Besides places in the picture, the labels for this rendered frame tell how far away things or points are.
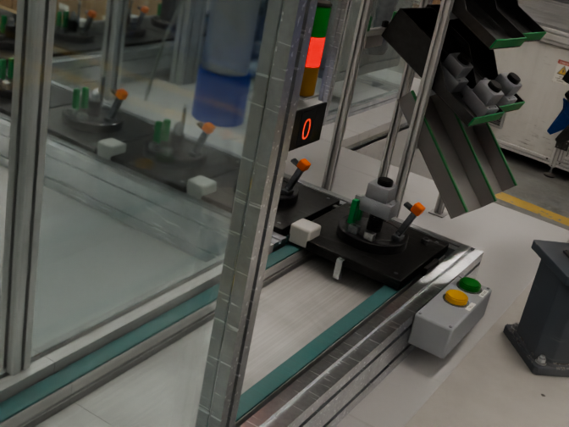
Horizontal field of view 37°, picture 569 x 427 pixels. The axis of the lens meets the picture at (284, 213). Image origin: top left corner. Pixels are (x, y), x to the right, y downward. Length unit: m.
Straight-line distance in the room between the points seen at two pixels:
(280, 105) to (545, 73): 5.02
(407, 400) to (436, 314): 0.16
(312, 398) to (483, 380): 0.44
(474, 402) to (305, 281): 0.37
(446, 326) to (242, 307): 0.72
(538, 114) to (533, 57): 0.37
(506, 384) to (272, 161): 0.92
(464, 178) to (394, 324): 0.59
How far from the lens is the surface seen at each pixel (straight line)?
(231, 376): 0.81
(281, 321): 1.42
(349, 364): 1.27
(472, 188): 1.92
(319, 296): 1.52
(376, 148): 2.85
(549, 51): 5.66
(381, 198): 1.61
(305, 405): 1.16
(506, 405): 1.49
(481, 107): 1.80
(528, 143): 5.77
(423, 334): 1.46
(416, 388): 1.45
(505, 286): 1.89
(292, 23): 0.68
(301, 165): 1.69
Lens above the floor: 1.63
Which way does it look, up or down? 23 degrees down
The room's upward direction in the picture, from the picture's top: 11 degrees clockwise
